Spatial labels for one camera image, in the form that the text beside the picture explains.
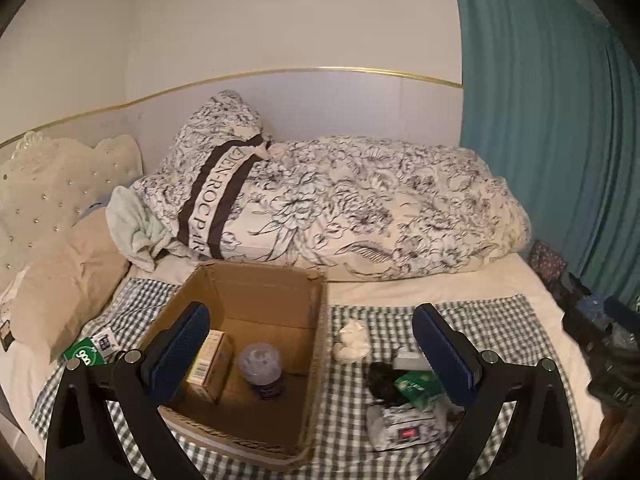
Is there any green foil packet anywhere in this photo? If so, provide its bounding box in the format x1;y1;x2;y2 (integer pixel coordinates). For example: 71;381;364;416
394;371;443;411

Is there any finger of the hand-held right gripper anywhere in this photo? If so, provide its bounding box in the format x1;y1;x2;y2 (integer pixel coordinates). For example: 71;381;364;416
563;305;615;358

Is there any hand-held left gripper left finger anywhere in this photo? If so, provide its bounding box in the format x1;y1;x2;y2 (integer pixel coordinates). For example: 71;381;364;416
45;301;210;480

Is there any mint green towel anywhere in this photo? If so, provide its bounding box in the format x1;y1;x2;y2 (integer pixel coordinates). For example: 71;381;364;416
106;186;178;272

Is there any dark bag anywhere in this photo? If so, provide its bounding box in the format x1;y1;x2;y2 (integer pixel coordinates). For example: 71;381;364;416
552;272;595;312

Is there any floral pillow with dark stripe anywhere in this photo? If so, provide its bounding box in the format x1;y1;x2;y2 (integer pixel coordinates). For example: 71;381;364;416
131;90;275;261

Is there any beige pillow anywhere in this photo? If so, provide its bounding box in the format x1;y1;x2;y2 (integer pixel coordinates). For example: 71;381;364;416
10;207;132;363

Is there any small beige carton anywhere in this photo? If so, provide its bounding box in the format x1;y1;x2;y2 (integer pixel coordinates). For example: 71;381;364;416
185;329;236;404

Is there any black fuzzy item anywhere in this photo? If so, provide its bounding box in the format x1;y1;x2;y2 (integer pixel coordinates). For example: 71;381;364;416
367;361;407;408

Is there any white lace cloth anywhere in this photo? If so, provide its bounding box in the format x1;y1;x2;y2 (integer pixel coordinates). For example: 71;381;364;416
333;321;371;363

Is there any cream tufted headboard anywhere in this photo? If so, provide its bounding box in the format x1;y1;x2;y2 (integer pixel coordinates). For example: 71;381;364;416
0;131;145;291

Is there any brown cardboard box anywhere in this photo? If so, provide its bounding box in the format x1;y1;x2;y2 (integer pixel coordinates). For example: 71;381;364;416
135;260;331;472

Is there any green medicine box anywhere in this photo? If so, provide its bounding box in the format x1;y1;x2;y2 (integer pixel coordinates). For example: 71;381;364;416
63;337;108;367

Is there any clear-capped dark bottle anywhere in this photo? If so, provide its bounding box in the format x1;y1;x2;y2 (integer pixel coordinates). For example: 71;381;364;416
237;342;286;402

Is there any floral duvet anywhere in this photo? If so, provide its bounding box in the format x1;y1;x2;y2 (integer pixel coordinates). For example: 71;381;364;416
220;135;532;281

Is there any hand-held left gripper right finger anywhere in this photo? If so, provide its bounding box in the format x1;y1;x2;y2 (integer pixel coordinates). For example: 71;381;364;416
412;303;579;480

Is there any blue plastic bag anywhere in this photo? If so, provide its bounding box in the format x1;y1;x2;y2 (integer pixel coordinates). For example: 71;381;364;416
575;294;608;322

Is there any white red-label tissue pack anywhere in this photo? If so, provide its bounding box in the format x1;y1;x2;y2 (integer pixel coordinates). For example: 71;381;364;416
366;400;453;453

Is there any floral fabric bag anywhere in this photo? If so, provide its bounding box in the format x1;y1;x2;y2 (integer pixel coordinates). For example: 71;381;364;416
529;240;569;286

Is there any teal curtain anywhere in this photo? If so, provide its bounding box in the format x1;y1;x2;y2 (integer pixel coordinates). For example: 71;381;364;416
449;0;640;306

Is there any green gingham cloth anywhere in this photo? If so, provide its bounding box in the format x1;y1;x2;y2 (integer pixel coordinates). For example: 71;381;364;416
30;277;589;480

